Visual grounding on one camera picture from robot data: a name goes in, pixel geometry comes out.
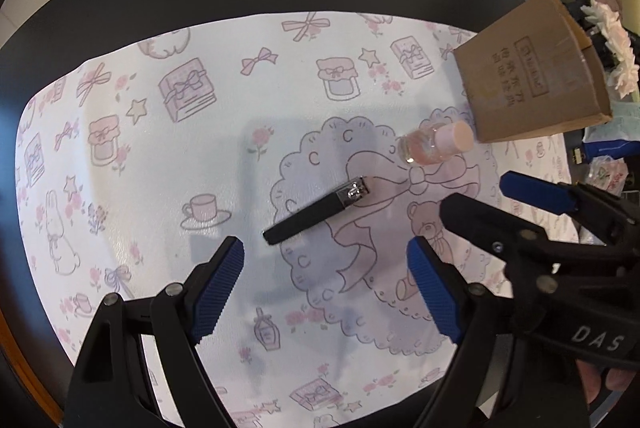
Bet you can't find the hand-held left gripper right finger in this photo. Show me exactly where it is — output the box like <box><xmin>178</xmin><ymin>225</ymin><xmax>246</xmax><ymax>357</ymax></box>
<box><xmin>406</xmin><ymin>237</ymin><xmax>583</xmax><ymax>428</ymax></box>

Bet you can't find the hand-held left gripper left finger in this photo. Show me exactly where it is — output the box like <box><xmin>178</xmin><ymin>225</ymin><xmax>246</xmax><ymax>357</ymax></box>
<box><xmin>65</xmin><ymin>236</ymin><xmax>245</xmax><ymax>428</ymax></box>

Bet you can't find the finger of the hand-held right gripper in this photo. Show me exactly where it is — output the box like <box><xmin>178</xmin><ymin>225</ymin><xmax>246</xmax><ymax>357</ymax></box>
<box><xmin>500</xmin><ymin>171</ymin><xmax>640</xmax><ymax>255</ymax></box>
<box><xmin>440</xmin><ymin>193</ymin><xmax>562</xmax><ymax>290</ymax></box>

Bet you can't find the small pink bottle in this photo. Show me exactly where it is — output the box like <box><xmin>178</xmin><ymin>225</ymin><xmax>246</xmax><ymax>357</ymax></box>
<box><xmin>398</xmin><ymin>120</ymin><xmax>474</xmax><ymax>166</ymax></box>

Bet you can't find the brown cardboard box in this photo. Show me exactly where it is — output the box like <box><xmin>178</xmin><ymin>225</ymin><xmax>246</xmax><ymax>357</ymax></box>
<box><xmin>452</xmin><ymin>0</ymin><xmax>613</xmax><ymax>144</ymax></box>

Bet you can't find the black nail clipper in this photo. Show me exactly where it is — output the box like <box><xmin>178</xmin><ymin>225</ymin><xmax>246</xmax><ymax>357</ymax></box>
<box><xmin>262</xmin><ymin>176</ymin><xmax>366</xmax><ymax>246</ymax></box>

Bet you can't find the person's right hand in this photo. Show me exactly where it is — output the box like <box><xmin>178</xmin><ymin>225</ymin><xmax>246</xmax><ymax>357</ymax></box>
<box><xmin>575</xmin><ymin>355</ymin><xmax>640</xmax><ymax>415</ymax></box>

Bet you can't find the clear plastic bag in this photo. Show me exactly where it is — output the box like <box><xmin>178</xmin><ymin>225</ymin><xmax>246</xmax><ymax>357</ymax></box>
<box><xmin>587</xmin><ymin>158</ymin><xmax>631</xmax><ymax>195</ymax></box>

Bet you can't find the blue white paper packet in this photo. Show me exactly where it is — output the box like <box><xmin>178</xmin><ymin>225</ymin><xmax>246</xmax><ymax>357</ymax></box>
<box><xmin>582</xmin><ymin>100</ymin><xmax>640</xmax><ymax>164</ymax></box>

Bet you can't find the white pink printed mat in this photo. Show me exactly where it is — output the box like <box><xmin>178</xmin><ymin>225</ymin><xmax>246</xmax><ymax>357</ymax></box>
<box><xmin>15</xmin><ymin>10</ymin><xmax>581</xmax><ymax>428</ymax></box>

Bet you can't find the white artificial rose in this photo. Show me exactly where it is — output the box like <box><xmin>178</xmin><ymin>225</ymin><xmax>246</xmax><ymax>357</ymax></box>
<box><xmin>605</xmin><ymin>28</ymin><xmax>640</xmax><ymax>99</ymax></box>
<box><xmin>580</xmin><ymin>0</ymin><xmax>628</xmax><ymax>40</ymax></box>

